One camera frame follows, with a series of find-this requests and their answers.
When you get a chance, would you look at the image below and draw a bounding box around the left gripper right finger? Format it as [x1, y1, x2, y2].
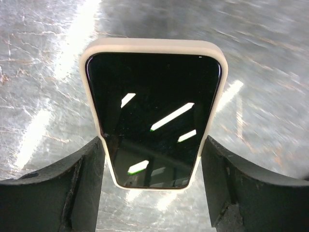
[201, 136, 309, 232]

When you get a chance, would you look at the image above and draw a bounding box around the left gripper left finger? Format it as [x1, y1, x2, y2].
[0, 137, 105, 232]

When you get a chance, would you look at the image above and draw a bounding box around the phone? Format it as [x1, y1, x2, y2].
[79, 38, 228, 191]

